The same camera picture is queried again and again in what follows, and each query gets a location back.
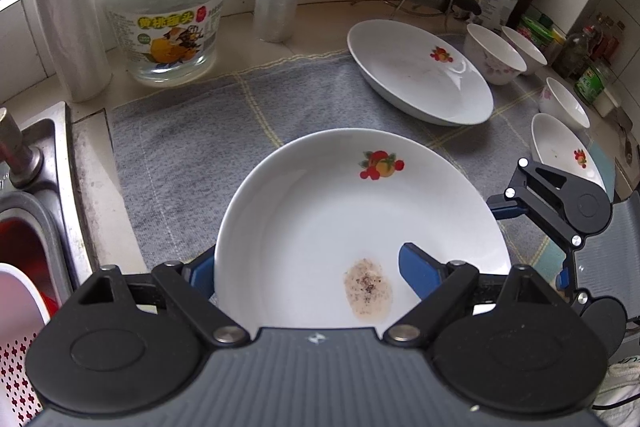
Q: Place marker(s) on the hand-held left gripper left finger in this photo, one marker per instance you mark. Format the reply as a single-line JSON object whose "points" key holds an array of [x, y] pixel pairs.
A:
{"points": [[202, 277]]}

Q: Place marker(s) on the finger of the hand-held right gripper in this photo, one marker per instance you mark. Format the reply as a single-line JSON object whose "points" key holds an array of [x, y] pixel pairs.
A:
{"points": [[562, 274], [505, 209]]}

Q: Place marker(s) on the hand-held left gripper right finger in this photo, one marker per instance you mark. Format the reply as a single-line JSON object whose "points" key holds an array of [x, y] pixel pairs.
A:
{"points": [[415, 267]]}

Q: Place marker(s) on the small white fruit print dish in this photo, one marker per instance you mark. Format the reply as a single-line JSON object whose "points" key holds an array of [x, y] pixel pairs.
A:
{"points": [[557, 142]]}

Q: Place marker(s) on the white fruit print plate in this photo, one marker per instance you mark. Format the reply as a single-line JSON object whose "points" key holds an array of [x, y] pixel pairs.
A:
{"points": [[415, 77], [310, 217]]}

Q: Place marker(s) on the white pink floral bowl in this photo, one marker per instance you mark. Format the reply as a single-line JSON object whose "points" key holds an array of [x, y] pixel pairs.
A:
{"points": [[492, 52], [565, 99]]}

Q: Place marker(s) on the plain white bowl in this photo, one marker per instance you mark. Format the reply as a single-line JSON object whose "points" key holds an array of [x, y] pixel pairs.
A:
{"points": [[530, 49]]}

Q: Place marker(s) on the teal mat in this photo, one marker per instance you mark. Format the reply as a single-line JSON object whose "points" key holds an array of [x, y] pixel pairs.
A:
{"points": [[605, 167]]}

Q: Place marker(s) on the metal utensil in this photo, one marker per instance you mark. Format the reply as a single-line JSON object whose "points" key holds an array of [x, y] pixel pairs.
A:
{"points": [[625, 132]]}

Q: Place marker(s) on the grey checked cloth mat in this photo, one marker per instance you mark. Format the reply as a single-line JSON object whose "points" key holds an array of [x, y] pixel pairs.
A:
{"points": [[200, 147]]}

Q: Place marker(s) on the small white container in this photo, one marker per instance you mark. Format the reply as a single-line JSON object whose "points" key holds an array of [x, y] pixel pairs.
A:
{"points": [[606, 102]]}

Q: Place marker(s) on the red capped glass bottle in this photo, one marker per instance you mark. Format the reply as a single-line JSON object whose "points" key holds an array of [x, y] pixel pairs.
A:
{"points": [[570, 57]]}

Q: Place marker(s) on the stainless steel sink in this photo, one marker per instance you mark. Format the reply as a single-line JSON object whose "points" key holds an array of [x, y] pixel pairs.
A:
{"points": [[55, 187]]}

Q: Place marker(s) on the green lidded sauce jar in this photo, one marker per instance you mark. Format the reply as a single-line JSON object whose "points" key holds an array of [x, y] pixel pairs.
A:
{"points": [[537, 32]]}

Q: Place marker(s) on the red basin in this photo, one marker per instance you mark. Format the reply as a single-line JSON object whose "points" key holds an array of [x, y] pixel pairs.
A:
{"points": [[25, 232]]}

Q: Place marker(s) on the white perforated colander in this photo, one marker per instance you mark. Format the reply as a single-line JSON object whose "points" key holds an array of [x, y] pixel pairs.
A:
{"points": [[20, 357]]}

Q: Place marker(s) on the red label bottle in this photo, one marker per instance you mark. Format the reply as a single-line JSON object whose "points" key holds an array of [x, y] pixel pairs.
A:
{"points": [[605, 34]]}

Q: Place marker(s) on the white printed plastic bag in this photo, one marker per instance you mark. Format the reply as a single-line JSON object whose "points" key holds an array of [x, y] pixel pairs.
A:
{"points": [[510, 4]]}

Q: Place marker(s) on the metal faucet fitting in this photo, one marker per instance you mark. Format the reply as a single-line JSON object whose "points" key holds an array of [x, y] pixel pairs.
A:
{"points": [[15, 142]]}

